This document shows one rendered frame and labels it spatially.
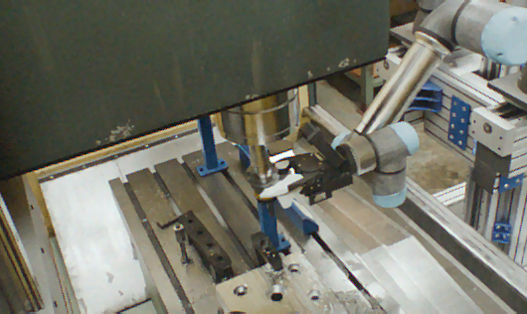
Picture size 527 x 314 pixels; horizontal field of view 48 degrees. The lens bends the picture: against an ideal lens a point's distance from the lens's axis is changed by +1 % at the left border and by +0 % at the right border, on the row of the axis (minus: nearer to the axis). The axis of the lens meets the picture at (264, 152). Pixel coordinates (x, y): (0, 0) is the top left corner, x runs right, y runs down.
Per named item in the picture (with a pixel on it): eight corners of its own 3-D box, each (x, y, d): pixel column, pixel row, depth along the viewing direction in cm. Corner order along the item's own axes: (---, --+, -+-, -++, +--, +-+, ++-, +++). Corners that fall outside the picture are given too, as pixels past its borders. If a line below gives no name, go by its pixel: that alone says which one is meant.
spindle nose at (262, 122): (205, 115, 114) (195, 60, 107) (280, 95, 118) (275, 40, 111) (232, 157, 101) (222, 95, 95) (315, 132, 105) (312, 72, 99)
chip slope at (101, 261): (271, 157, 247) (266, 103, 232) (366, 258, 193) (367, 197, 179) (58, 233, 219) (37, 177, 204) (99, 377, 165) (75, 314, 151)
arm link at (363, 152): (374, 145, 119) (354, 128, 126) (355, 152, 118) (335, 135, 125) (377, 175, 123) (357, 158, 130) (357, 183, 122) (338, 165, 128)
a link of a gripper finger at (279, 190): (271, 222, 115) (308, 200, 119) (267, 197, 112) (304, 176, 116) (263, 215, 117) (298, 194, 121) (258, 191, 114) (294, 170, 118)
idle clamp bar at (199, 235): (196, 227, 171) (192, 210, 167) (238, 280, 152) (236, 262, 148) (181, 234, 170) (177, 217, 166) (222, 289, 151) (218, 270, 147)
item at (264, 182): (245, 176, 119) (243, 166, 118) (273, 167, 120) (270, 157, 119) (254, 193, 114) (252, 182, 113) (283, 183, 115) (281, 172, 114)
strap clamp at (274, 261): (264, 260, 157) (260, 218, 149) (287, 293, 147) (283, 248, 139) (254, 265, 156) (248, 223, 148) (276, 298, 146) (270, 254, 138)
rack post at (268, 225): (282, 235, 165) (273, 147, 148) (291, 246, 161) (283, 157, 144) (251, 248, 162) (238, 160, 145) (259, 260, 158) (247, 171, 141)
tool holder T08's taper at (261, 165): (248, 167, 117) (242, 138, 114) (268, 160, 118) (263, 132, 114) (255, 178, 113) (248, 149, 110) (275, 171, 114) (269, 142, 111)
